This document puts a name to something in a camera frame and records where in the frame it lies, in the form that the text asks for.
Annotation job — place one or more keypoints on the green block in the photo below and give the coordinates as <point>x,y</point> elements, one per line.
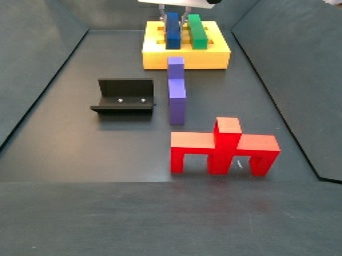
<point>198,36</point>

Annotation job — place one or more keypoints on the red block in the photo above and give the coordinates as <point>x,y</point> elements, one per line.
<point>222,145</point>

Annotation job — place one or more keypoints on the black angle bracket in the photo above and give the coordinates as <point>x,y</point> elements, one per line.
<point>126,96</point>

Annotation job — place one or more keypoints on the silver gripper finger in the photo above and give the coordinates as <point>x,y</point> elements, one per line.
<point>163,16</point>
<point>187,11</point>

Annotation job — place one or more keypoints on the blue block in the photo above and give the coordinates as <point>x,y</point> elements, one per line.
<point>172,31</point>

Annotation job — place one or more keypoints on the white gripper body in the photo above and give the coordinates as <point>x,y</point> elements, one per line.
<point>207,4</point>

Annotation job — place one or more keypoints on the purple block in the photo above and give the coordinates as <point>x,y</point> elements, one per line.
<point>176,90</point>

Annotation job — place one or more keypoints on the yellow peg board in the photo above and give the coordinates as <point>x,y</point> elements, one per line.
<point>211,58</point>

